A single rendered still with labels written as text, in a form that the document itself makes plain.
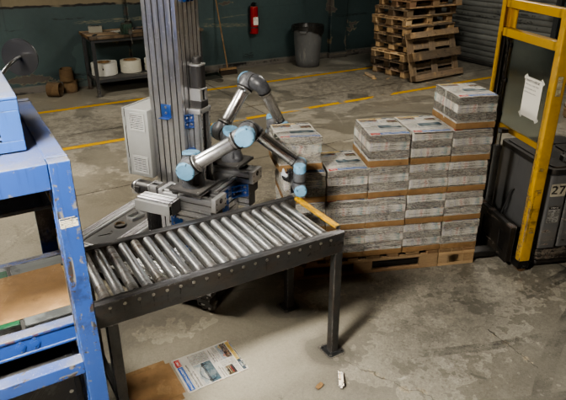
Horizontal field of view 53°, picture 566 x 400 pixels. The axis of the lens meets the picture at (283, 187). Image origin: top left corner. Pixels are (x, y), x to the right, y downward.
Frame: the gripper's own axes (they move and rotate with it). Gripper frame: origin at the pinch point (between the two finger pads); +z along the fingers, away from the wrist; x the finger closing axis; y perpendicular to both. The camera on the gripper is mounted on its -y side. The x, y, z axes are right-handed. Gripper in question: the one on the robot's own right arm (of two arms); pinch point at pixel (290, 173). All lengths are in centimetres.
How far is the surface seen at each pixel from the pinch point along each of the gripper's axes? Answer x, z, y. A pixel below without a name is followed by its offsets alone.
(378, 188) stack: -63, 4, -17
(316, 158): -18.2, 3.1, 7.7
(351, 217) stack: -45, 4, -38
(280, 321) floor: 13, -41, -85
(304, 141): -10.2, 3.5, 20.3
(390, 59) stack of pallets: -300, 609, -56
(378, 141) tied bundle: -60, 4, 17
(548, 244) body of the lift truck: -191, -13, -65
